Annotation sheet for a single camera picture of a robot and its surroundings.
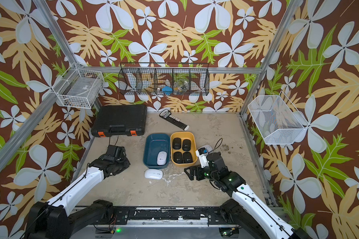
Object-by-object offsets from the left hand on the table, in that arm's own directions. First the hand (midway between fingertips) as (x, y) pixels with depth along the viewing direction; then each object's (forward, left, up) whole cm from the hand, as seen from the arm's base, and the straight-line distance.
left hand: (129, 161), depth 87 cm
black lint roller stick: (+44, -19, -6) cm, 49 cm away
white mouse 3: (+13, -50, -6) cm, 52 cm away
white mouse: (+4, -19, -4) cm, 20 cm away
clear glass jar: (+42, -30, +22) cm, 57 cm away
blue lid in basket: (+39, -22, +22) cm, 50 cm away
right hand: (-7, -35, +7) cm, 37 cm away
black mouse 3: (+5, -29, -4) cm, 30 cm away
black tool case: (+33, +14, -1) cm, 36 cm away
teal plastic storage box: (+9, -15, -4) cm, 18 cm away
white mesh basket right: (+15, -84, +21) cm, 87 cm away
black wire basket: (+47, -10, +25) cm, 54 cm away
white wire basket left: (+33, +30, +28) cm, 52 cm away
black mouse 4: (+5, -35, -4) cm, 36 cm away
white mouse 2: (-6, -15, -4) cm, 16 cm away
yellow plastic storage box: (+23, -33, -5) cm, 40 cm away
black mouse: (+15, -28, -3) cm, 32 cm away
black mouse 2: (+14, -35, -3) cm, 37 cm away
